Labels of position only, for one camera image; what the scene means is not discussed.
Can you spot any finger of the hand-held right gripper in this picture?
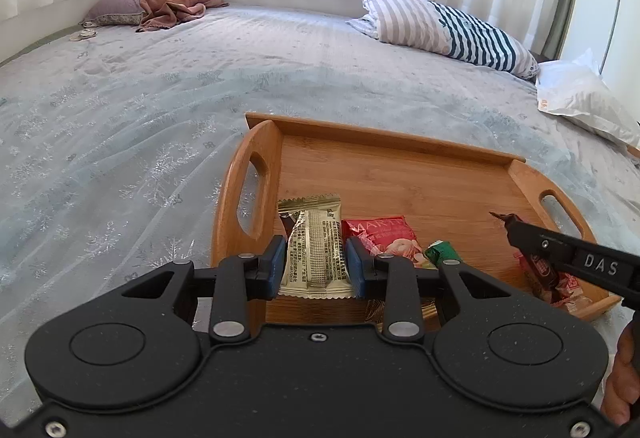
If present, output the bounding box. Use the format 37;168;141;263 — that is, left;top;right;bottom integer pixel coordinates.
504;217;577;272

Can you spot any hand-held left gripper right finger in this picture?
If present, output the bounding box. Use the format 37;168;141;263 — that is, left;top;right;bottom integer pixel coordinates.
346;235;516;344

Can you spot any purple pillow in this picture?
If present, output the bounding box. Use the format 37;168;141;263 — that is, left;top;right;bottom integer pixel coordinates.
80;0;151;28

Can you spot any red clear bun packet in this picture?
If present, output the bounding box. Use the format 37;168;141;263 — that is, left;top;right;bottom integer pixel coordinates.
547;275;596;316

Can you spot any grey snowflake bedspread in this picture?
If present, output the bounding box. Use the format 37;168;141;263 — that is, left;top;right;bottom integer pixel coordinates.
0;3;640;419

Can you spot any person's right hand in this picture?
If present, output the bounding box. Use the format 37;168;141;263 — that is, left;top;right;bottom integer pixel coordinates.
600;318;640;426

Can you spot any red and brown peanut packet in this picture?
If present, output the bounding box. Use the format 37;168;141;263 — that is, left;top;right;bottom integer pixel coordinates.
341;215;441;271

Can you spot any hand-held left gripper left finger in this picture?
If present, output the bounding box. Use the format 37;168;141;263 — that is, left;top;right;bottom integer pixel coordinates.
120;234;287;341

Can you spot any green snack packet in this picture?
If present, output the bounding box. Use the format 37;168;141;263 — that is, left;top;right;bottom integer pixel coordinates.
424;239;460;269

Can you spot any striped pillow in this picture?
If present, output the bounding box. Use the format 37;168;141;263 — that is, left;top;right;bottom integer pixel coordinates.
346;0;540;80

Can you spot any dark red chocolate bar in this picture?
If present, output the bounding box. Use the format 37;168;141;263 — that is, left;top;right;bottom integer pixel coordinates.
489;211;563;291

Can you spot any wooden serving tray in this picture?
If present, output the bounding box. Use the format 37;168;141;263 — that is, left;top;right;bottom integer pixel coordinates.
210;112;622;326

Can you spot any pink crumpled cloth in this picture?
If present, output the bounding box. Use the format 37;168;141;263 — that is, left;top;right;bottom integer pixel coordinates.
135;0;230;33

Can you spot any white plastic bag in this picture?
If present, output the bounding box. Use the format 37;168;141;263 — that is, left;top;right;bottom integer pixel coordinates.
535;48;640;149

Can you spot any green curtain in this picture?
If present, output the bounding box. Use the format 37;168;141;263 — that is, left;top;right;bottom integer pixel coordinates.
542;0;586;62

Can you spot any gold foil snack packet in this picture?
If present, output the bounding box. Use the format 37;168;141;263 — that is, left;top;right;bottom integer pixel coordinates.
277;195;358;300

